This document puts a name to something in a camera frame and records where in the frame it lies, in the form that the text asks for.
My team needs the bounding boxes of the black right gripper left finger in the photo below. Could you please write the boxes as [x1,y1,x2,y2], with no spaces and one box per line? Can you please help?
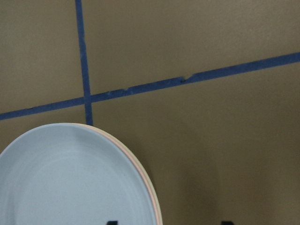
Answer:
[106,220,118,225]

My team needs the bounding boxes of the pink plate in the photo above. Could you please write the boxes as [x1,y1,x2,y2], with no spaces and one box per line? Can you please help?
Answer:
[77,123,160,225]

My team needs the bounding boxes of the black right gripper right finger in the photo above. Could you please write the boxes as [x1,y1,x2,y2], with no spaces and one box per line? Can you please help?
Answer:
[221,221,233,225]

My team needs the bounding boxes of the cream plate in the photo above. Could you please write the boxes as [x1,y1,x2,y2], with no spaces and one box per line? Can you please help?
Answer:
[82,124,163,225]

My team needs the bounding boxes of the light blue plate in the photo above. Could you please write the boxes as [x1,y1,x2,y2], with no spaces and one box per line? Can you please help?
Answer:
[0,123,156,225]

